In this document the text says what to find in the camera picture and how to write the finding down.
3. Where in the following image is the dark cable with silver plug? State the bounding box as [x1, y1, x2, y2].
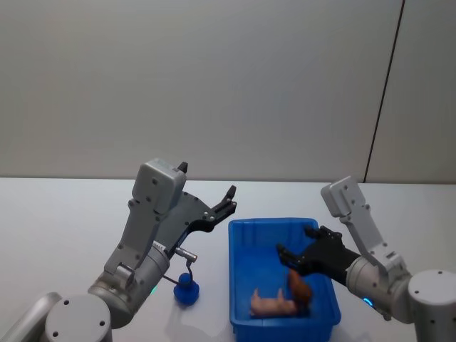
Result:
[164, 248, 199, 286]

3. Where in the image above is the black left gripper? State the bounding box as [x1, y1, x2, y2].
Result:
[155, 162, 239, 256]

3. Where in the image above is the brown chicken toy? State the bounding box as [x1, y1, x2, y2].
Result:
[287, 269, 314, 309]

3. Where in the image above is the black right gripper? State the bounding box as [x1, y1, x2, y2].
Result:
[276, 226, 359, 286]

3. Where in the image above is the small blue plastic knob toy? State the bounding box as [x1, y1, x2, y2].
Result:
[172, 272, 200, 304]

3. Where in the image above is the blue plastic bin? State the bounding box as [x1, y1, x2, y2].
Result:
[227, 217, 342, 336]

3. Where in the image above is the pink pig toy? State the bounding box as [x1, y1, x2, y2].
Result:
[249, 287, 299, 317]

